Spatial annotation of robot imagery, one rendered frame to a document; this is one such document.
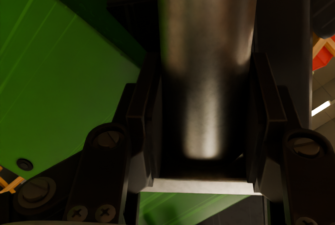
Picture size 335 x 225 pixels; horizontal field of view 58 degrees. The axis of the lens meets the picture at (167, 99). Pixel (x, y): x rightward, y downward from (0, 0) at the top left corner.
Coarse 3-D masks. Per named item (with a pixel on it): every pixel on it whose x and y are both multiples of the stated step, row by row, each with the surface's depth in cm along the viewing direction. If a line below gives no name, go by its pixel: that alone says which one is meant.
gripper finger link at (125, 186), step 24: (96, 144) 8; (120, 144) 8; (96, 168) 7; (120, 168) 7; (72, 192) 7; (96, 192) 7; (120, 192) 7; (72, 216) 6; (96, 216) 6; (120, 216) 6
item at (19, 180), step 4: (0, 168) 519; (0, 180) 502; (16, 180) 515; (20, 180) 522; (24, 180) 532; (0, 184) 501; (4, 184) 502; (12, 184) 507; (16, 184) 516; (20, 184) 524; (4, 188) 494; (8, 188) 498; (12, 188) 508; (16, 188) 530; (0, 192) 486; (12, 192) 503
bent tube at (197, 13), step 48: (192, 0) 8; (240, 0) 8; (192, 48) 9; (240, 48) 9; (192, 96) 9; (240, 96) 10; (192, 144) 10; (240, 144) 11; (192, 192) 11; (240, 192) 11
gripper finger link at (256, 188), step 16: (256, 64) 10; (256, 80) 10; (272, 80) 10; (256, 96) 9; (272, 96) 9; (288, 96) 10; (256, 112) 9; (272, 112) 8; (288, 112) 9; (256, 128) 9; (272, 128) 8; (288, 128) 9; (256, 144) 9; (272, 144) 8; (256, 160) 9; (272, 160) 8; (256, 176) 10; (272, 176) 8; (256, 192) 10; (272, 192) 9
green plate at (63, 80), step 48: (0, 0) 12; (48, 0) 12; (96, 0) 17; (0, 48) 13; (48, 48) 13; (96, 48) 13; (0, 96) 15; (48, 96) 15; (96, 96) 14; (0, 144) 17; (48, 144) 17; (144, 192) 18
